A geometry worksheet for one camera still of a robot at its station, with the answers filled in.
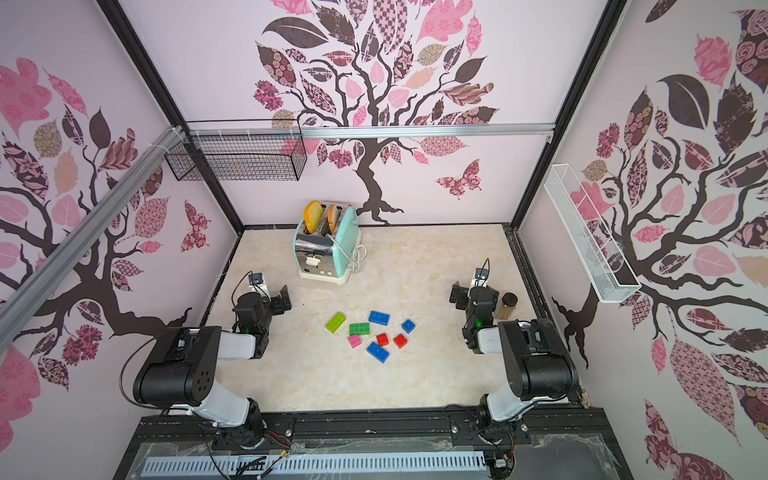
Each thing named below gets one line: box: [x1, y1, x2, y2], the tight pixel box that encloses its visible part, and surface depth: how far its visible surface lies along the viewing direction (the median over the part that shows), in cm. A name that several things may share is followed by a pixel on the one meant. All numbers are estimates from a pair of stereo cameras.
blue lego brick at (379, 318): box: [368, 310, 390, 326], surface depth 94 cm
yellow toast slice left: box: [303, 200, 323, 234], surface depth 99 cm
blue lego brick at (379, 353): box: [366, 342, 390, 364], surface depth 88 cm
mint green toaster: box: [293, 201, 361, 285], surface depth 97 cm
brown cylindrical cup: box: [498, 292, 518, 320], surface depth 89 cm
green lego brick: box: [349, 323, 371, 337], surface depth 93 cm
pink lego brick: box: [348, 334, 362, 349], surface depth 91 cm
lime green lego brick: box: [325, 312, 347, 334], surface depth 94 cm
